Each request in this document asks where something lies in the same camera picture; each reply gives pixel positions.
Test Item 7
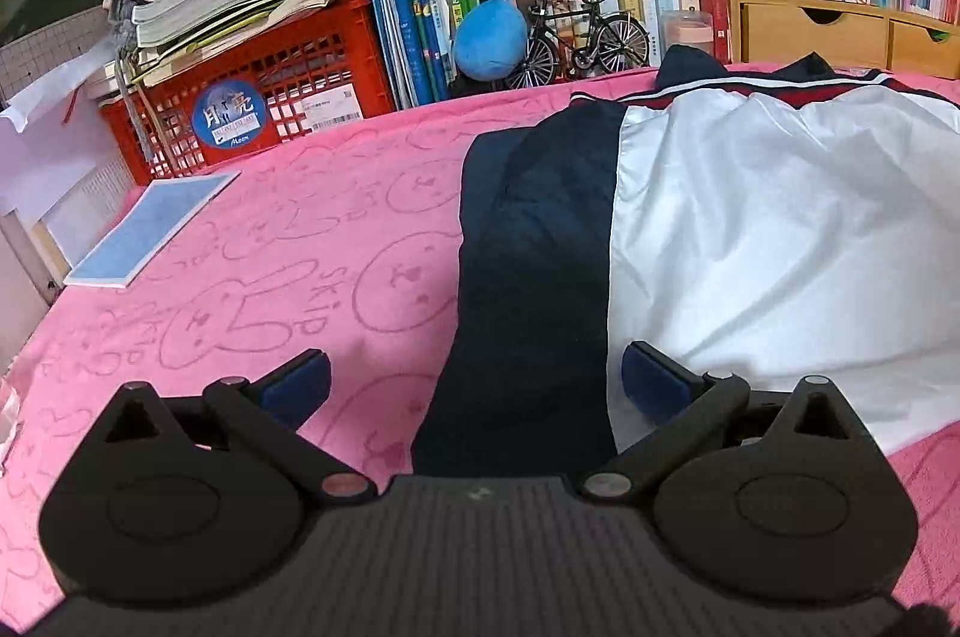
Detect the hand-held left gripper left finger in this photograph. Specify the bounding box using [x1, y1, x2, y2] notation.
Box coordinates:
[105, 348, 380, 507]

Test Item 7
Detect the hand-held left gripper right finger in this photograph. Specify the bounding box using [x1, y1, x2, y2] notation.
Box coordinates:
[577, 341, 857, 505]

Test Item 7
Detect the navy and white jacket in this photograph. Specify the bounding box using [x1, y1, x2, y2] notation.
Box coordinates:
[410, 44, 960, 480]

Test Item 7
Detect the pink bunny print blanket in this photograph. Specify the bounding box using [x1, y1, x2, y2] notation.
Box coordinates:
[0, 58, 960, 637]

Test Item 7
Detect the light blue notebook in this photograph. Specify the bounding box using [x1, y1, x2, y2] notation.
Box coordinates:
[63, 170, 243, 290]

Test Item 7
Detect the large red plastic crate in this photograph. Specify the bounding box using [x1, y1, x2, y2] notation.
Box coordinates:
[100, 0, 396, 186]

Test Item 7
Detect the black model bicycle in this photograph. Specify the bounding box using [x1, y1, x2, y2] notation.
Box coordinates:
[501, 0, 652, 91]

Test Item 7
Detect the white paper sheet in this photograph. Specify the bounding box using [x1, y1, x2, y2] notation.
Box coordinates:
[0, 28, 122, 220]

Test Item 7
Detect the blue plush ball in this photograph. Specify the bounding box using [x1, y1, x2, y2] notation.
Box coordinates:
[453, 0, 530, 82]

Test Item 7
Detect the wooden drawer organizer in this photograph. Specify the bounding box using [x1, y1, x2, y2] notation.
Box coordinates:
[730, 0, 960, 82]

